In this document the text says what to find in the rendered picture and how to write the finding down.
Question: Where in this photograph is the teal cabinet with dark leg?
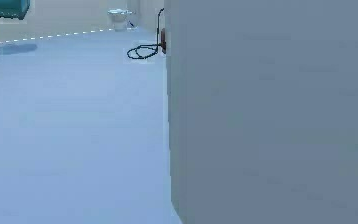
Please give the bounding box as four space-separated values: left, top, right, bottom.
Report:
0 0 32 58

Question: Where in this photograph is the black wire stand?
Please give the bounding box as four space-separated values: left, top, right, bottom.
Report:
126 7 165 61

